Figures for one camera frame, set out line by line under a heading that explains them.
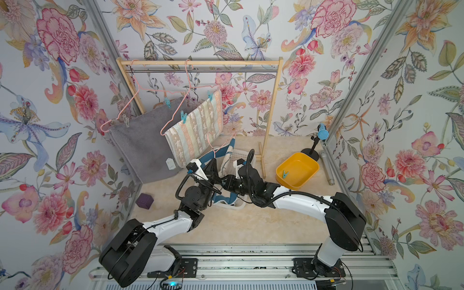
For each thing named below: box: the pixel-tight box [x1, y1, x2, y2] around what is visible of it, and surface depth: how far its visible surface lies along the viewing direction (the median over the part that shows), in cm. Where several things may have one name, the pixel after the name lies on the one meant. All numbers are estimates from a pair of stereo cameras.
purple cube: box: [135, 192, 155, 210], surface depth 90 cm
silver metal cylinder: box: [319, 149, 336, 187], surface depth 107 cm
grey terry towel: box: [108, 96, 200, 184], surface depth 84 cm
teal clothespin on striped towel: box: [180, 110, 188, 124], surface depth 77 cm
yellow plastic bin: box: [275, 152, 320, 191], surface depth 106 cm
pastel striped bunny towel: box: [164, 89, 225, 168], surface depth 86 cm
